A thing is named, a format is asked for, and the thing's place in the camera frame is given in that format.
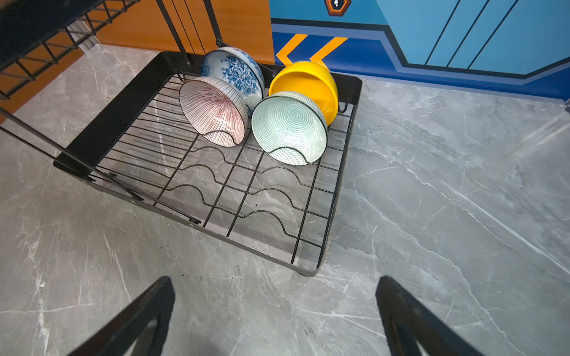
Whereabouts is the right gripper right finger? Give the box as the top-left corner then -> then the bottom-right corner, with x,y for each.
376,276 -> 481,355

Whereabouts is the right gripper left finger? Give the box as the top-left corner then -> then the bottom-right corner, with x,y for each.
71,276 -> 175,355

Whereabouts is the light green bowl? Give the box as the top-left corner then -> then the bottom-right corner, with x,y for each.
251,90 -> 328,166

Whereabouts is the pink striped bowl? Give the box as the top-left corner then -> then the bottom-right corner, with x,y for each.
179,77 -> 248,148

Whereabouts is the yellow bowl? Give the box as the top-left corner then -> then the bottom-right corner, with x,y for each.
269,61 -> 339,126

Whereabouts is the blue white floral bowl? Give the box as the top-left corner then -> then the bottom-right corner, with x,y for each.
200,46 -> 265,116

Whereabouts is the black wire dish rack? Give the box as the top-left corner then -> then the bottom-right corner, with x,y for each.
0,0 -> 364,277

